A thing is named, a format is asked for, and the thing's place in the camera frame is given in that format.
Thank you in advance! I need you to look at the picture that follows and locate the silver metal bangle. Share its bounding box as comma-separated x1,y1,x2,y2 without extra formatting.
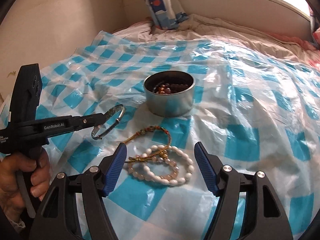
91,104,126,140

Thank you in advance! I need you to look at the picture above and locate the colourful beaded cord bracelet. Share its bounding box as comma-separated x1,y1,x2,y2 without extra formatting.
123,125,173,164

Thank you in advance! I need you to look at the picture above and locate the brown bead jewelry in tin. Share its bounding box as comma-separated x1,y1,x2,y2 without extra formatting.
151,81,190,95

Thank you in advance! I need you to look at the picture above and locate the person's left hand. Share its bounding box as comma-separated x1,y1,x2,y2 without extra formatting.
1,148,50,231

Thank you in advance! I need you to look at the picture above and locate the blue white checkered plastic sheet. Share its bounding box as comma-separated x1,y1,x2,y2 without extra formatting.
0,30,320,240

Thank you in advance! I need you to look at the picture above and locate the round silver metal tin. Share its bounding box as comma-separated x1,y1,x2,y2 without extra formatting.
143,70,195,118

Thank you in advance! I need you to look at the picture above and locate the blue cartoon print pillow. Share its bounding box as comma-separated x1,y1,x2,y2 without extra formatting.
144,0,189,30

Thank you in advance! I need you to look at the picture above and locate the pink white checkered cloth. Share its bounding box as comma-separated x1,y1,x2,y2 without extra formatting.
309,7,319,49

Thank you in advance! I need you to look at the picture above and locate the pink bead bracelet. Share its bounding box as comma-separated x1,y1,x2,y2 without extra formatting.
124,152,180,183

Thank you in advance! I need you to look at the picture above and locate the white bead bracelet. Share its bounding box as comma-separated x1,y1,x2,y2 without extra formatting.
141,144,195,186

